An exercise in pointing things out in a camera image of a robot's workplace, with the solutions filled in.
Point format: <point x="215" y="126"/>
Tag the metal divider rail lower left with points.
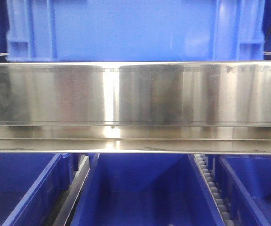
<point x="64" y="208"/>

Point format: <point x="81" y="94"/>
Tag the dark blue bin lower centre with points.
<point x="145" y="189"/>

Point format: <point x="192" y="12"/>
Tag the dark blue bin lower left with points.
<point x="30" y="184"/>

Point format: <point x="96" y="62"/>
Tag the stainless steel shelf beam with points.
<point x="136" y="107"/>

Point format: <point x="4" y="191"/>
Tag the grey roller conveyor track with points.
<point x="202" y="163"/>

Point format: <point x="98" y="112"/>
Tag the dark blue bin lower right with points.
<point x="244" y="182"/>

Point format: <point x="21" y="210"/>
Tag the light blue plastic crate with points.
<point x="135" y="30"/>

